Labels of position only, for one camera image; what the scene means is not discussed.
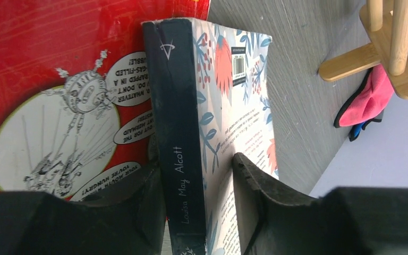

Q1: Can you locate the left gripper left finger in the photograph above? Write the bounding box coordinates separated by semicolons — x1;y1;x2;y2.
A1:
0;162;167;255

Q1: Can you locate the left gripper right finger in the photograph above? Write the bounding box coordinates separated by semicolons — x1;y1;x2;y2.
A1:
232;152;408;254

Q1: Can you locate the floral Alcott book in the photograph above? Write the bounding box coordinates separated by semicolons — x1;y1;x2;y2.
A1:
142;18;279;254

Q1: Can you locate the blue cloth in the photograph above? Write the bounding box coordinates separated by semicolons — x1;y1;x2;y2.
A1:
348;118;382;142

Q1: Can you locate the pink cloth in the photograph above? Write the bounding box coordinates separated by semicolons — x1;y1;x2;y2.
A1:
334;64;394;128

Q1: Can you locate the red cartoon book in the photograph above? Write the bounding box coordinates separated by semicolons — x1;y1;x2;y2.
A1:
0;0;210;201

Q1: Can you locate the wooden book rack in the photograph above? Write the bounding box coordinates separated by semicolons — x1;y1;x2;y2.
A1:
318;1;408;100

